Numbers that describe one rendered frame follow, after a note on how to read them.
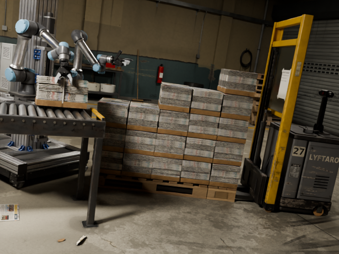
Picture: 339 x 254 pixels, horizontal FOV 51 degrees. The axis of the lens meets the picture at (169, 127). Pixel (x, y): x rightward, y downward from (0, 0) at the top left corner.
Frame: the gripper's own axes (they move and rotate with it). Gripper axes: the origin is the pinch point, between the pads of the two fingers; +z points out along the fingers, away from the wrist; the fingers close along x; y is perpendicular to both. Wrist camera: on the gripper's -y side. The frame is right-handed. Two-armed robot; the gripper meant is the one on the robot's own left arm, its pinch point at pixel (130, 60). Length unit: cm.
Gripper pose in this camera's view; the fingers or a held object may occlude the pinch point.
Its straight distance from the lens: 372.2
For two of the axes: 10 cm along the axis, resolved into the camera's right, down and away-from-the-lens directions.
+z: 9.8, 1.6, -1.1
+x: -1.5, 2.9, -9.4
